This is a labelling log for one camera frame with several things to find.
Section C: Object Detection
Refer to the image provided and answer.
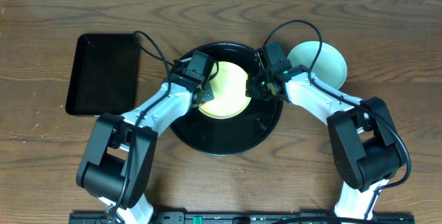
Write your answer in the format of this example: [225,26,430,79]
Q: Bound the yellow plate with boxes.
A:
[198,62,251,119]

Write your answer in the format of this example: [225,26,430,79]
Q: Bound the mint plate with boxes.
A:
[288,41,347,89]

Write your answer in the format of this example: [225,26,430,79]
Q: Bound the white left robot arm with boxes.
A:
[73,51,219,223]

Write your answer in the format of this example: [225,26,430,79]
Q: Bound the black round tray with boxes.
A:
[170,42,283,156]

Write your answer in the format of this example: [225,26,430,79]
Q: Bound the black rectangular water tray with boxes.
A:
[65,33,140,115]

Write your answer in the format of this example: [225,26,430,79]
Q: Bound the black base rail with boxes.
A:
[68,211,416,224]

